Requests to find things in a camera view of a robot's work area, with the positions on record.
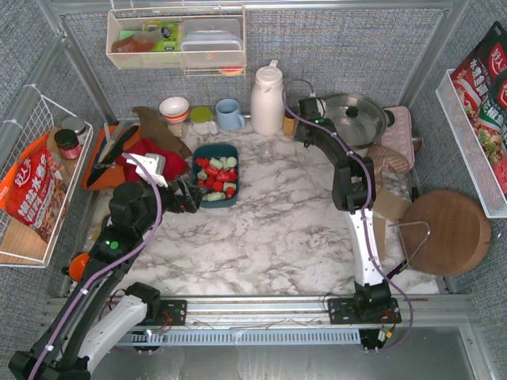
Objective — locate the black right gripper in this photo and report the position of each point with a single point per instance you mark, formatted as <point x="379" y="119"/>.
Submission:
<point x="307" y="108"/>

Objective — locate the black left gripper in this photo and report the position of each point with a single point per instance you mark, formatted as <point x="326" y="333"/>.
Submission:
<point x="181" y="195"/>

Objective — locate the green coffee capsule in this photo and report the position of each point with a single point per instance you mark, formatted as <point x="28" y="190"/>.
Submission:
<point x="216" y="163"/>
<point x="227" y="185"/>
<point x="201" y="178"/>
<point x="214" y="196"/>
<point x="231" y="162"/>

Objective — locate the steel pot with lid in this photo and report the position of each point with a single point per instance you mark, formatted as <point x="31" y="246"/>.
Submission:
<point x="359" y="121"/>

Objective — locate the teal storage basket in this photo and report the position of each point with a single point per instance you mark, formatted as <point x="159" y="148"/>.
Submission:
<point x="221" y="151"/>

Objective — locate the striped pink cloth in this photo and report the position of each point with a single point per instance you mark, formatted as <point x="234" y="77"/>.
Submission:
<point x="386" y="159"/>

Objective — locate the brown cardboard square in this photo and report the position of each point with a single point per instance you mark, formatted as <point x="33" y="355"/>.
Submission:
<point x="380" y="228"/>
<point x="390" y="206"/>

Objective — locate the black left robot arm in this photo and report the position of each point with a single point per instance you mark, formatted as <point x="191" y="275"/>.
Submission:
<point x="77" y="341"/>

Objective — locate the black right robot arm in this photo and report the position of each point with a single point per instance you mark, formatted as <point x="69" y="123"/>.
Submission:
<point x="353" y="192"/>

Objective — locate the red coffee capsule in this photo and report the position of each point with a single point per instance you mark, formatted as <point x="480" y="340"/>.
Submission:
<point x="217" y="186"/>
<point x="230" y="192"/>
<point x="223" y="176"/>
<point x="203" y="189"/>
<point x="211" y="171"/>
<point x="233" y="173"/>
<point x="202" y="162"/>

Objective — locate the orange spice bottle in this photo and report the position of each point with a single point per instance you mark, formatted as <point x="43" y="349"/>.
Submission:
<point x="289" y="126"/>

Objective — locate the white thermos jug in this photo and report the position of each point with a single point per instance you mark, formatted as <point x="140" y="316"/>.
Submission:
<point x="266" y="106"/>

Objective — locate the clear glass tumbler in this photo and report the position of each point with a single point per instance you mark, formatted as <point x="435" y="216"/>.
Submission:
<point x="267" y="151"/>

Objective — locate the red cloth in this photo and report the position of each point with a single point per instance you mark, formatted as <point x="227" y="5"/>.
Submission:
<point x="174" y="165"/>

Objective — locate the brown cloth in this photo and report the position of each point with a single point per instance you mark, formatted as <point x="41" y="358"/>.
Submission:
<point x="154" y="129"/>

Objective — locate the green lid white cup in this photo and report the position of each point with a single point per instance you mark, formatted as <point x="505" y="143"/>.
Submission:
<point x="202" y="121"/>

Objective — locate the black knife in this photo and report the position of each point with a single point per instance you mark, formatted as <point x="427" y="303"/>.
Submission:
<point x="105" y="159"/>

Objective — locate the light blue mug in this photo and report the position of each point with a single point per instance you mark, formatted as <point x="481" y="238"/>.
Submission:
<point x="228" y="114"/>

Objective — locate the white orange striped bowl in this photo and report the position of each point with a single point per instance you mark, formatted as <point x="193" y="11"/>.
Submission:
<point x="174" y="109"/>

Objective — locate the pink egg tray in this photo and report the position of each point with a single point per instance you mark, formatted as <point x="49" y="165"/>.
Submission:
<point x="398" y="134"/>

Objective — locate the orange cup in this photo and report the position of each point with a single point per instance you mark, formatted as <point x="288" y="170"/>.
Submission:
<point x="78" y="266"/>

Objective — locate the clear plastic food container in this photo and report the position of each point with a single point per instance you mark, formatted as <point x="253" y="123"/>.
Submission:
<point x="211" y="42"/>

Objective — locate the dark lid jar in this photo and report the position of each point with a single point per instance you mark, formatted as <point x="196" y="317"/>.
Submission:
<point x="67" y="143"/>

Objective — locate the orange seasoning bag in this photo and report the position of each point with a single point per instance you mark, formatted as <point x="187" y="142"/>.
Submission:
<point x="31" y="192"/>

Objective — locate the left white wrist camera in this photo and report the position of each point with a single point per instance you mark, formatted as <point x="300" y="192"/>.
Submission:
<point x="154" y="164"/>

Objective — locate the white wall basket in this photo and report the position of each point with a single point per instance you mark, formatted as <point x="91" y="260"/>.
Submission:
<point x="123" y="23"/>

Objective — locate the left white wire basket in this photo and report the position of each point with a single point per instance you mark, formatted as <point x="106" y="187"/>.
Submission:
<point x="20" y="245"/>

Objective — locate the aluminium front rail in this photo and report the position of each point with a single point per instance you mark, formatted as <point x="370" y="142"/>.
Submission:
<point x="285" y="312"/>

